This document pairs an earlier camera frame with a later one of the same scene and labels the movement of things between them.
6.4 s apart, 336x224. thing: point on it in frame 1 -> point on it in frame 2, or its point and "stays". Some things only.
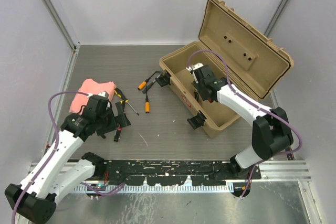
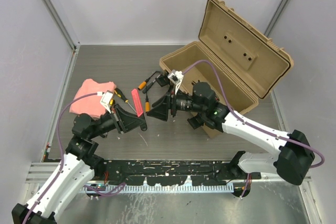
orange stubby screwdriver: x=147 y=105 stays
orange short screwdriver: x=142 y=85 stays
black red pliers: x=117 y=135 -> x=138 y=105
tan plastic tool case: x=251 y=64 stays
